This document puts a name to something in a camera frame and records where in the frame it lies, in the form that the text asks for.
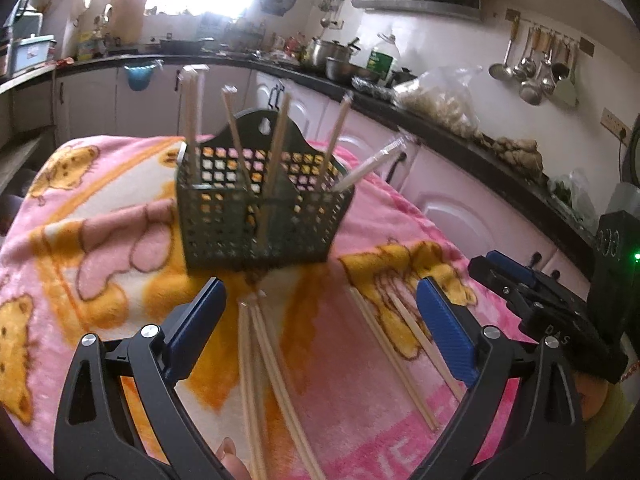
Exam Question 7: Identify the steel cooking pot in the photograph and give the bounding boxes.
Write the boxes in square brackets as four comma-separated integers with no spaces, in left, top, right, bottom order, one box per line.
[307,37,361,68]

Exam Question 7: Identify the pale green spatula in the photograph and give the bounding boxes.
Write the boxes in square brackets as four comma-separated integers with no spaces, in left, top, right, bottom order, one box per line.
[556,47,581,107]

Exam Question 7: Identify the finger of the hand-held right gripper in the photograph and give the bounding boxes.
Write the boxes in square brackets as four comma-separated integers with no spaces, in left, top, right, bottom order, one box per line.
[486,251,541,287]
[468,256,553,323]

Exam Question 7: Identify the wall power socket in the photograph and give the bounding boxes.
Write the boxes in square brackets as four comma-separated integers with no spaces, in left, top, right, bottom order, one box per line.
[600,109,629,137]

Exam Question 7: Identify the pink bear printed blanket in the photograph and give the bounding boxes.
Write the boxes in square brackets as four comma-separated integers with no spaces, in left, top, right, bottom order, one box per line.
[0,134,538,480]

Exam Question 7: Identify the utensils hanging beside hood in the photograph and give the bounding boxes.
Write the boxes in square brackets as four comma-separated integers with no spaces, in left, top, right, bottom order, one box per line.
[320,0,348,28]

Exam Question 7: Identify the ginger roots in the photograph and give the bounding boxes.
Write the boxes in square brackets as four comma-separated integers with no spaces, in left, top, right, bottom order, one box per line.
[482,136,543,171]

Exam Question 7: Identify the steel ladle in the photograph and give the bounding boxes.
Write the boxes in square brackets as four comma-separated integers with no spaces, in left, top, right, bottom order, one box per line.
[489,22,518,81]
[519,35,546,106]

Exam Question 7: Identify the bag of green vegetables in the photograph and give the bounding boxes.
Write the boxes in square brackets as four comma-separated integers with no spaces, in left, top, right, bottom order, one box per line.
[547,170,598,216]

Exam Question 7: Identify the person's left hand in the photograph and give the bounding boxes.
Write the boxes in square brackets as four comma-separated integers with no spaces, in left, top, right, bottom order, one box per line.
[219,437,249,480]

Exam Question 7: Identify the teal storage box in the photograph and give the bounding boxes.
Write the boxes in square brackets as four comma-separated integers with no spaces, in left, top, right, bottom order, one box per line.
[7,35,56,76]

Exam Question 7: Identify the steel basin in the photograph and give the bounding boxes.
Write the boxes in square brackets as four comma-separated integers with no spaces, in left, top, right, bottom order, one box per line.
[326,57,381,83]

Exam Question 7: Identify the group of condiment bottles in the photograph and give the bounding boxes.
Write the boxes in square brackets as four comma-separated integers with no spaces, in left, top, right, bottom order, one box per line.
[270,32,308,61]

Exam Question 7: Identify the white base cabinets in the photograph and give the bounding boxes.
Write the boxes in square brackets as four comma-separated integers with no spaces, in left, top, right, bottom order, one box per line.
[50,57,601,311]

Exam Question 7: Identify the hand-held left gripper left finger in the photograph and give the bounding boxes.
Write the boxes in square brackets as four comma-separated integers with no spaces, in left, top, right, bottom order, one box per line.
[54,276,228,480]

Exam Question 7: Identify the pile of wooden chopsticks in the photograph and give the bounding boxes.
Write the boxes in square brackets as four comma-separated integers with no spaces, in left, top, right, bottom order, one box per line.
[237,287,466,480]

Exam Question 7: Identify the wall utensil rail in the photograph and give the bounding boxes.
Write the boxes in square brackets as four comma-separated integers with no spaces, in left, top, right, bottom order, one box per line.
[505,8,596,56]

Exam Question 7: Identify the disposable chopstick pair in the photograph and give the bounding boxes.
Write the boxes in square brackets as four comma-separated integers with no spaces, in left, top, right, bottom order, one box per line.
[181,65,207,181]
[221,86,261,211]
[330,137,408,195]
[315,92,355,193]

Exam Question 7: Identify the person's right hand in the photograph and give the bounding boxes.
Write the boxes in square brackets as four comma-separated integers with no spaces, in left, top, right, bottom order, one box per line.
[574,372,623,421]

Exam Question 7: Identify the steel spoon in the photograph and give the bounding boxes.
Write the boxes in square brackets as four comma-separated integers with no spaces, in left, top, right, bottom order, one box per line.
[515,30,538,78]
[539,40,557,96]

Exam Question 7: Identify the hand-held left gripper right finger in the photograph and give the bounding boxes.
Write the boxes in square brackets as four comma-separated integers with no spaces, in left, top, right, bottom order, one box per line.
[407,276,587,480]

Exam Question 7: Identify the clear cooking oil bottle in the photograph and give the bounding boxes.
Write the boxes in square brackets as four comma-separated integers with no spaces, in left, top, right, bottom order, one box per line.
[366,34,401,86]

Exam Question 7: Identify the clear plastic food bag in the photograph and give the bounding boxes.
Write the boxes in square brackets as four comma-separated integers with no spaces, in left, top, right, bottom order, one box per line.
[392,67,483,136]

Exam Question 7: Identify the beige cutting board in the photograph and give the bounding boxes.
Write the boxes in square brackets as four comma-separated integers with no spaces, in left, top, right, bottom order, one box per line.
[111,0,150,46]

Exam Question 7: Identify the wooden shelf unit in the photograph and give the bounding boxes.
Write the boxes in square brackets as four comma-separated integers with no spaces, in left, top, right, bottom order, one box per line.
[0,80,56,196]

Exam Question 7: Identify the dark green perforated utensil basket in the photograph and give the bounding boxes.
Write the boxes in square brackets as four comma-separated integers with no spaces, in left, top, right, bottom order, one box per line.
[176,109,356,273]

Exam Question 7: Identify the wire dish rack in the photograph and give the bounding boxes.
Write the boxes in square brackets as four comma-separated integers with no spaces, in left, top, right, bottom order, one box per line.
[222,17,266,51]

